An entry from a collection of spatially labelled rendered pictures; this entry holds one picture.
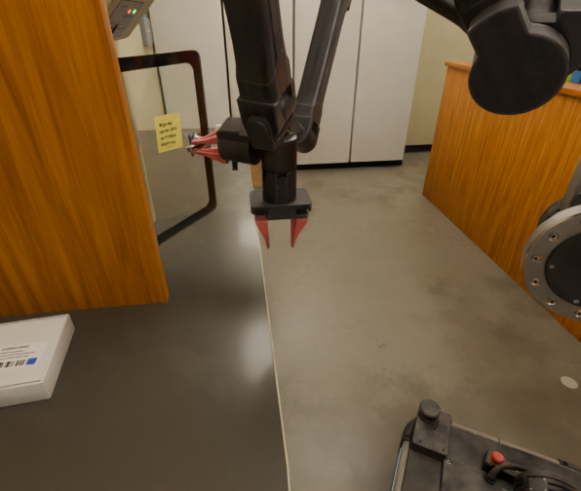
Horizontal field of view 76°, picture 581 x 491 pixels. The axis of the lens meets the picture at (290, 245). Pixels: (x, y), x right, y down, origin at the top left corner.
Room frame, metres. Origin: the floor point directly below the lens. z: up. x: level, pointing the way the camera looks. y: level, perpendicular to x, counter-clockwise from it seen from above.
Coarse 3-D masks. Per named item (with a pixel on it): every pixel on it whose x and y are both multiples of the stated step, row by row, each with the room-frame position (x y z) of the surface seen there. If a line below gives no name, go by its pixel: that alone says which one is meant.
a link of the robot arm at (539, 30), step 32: (480, 0) 0.37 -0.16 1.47; (512, 0) 0.35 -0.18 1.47; (480, 32) 0.36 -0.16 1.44; (512, 32) 0.35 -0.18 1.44; (544, 32) 0.34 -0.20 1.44; (480, 64) 0.37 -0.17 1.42; (512, 64) 0.36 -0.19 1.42; (544, 64) 0.35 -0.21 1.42; (480, 96) 0.38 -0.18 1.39; (512, 96) 0.36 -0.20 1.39; (544, 96) 0.35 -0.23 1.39
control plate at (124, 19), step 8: (128, 0) 0.77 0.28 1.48; (120, 8) 0.75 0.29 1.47; (128, 8) 0.80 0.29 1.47; (136, 8) 0.87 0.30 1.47; (112, 16) 0.73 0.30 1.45; (120, 16) 0.78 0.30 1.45; (128, 16) 0.84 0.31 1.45; (112, 24) 0.77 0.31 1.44; (120, 24) 0.82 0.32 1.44; (128, 24) 0.89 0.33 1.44; (120, 32) 0.87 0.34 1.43
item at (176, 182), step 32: (128, 64) 0.77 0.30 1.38; (160, 64) 0.84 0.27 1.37; (192, 64) 0.93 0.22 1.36; (128, 96) 0.76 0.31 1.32; (160, 96) 0.83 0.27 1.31; (192, 96) 0.91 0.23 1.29; (192, 128) 0.90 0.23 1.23; (160, 160) 0.80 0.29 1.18; (192, 160) 0.89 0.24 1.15; (160, 192) 0.78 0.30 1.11; (192, 192) 0.87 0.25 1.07; (160, 224) 0.77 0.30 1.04
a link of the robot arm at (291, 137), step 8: (288, 136) 0.57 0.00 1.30; (296, 136) 0.58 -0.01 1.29; (280, 144) 0.56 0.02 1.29; (288, 144) 0.56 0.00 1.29; (296, 144) 0.58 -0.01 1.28; (256, 152) 0.59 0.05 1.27; (264, 152) 0.57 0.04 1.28; (272, 152) 0.56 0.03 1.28; (280, 152) 0.56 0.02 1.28; (288, 152) 0.56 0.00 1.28; (296, 152) 0.58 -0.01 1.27; (264, 160) 0.57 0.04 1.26; (272, 160) 0.56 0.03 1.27; (280, 160) 0.56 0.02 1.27; (288, 160) 0.56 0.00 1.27; (296, 160) 0.58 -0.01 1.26; (264, 168) 0.57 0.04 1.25; (272, 168) 0.56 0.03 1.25; (280, 168) 0.56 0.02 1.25; (288, 168) 0.56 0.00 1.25
